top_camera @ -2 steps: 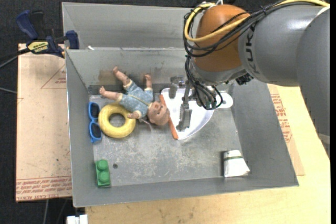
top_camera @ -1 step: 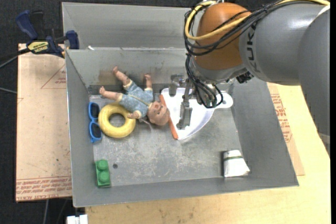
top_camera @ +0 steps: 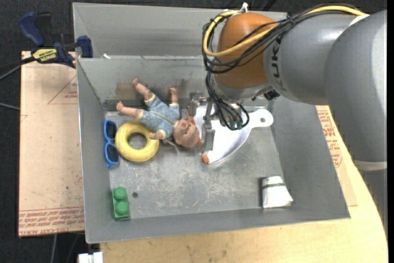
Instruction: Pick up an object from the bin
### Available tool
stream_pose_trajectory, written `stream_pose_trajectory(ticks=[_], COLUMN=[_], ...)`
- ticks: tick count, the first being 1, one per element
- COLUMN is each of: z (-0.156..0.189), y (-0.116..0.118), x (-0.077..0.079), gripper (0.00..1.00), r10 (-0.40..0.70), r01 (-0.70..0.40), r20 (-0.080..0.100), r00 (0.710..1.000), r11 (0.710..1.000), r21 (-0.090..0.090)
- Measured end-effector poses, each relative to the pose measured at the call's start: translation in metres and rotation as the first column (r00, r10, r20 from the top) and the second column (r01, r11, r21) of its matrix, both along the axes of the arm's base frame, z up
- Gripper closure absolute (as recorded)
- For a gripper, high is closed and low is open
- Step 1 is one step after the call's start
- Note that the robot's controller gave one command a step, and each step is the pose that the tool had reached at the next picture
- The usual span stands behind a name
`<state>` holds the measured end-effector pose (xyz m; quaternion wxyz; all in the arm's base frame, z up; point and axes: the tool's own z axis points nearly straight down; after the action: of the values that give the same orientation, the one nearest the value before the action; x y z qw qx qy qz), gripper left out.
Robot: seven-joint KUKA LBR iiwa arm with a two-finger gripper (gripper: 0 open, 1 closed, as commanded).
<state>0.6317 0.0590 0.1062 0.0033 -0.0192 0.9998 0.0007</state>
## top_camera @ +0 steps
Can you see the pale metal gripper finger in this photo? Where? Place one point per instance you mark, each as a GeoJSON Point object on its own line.
{"type": "Point", "coordinates": [192, 107]}
{"type": "Point", "coordinates": [210, 138]}

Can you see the white flat paddle with hole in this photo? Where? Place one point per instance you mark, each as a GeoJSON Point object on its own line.
{"type": "Point", "coordinates": [229, 140]}

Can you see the small orange piece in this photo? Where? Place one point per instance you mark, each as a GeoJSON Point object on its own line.
{"type": "Point", "coordinates": [205, 159]}

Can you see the baby doll in blue suit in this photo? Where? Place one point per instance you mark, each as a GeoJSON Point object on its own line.
{"type": "Point", "coordinates": [163, 117]}

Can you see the grey metal bin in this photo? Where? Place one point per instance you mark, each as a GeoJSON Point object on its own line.
{"type": "Point", "coordinates": [191, 191]}

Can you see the white folded cloth, green stripe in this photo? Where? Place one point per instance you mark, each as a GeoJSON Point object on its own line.
{"type": "Point", "coordinates": [274, 194]}

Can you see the blue sunglasses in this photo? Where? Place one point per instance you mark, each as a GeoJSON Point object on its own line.
{"type": "Point", "coordinates": [110, 154]}

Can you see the green toy brick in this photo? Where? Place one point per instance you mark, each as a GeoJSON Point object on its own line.
{"type": "Point", "coordinates": [120, 203]}

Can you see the brown cardboard board, red print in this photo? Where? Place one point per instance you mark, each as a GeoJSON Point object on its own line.
{"type": "Point", "coordinates": [49, 138]}

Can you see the black cylinder on white bracket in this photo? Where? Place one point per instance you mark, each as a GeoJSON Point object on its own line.
{"type": "Point", "coordinates": [272, 95]}

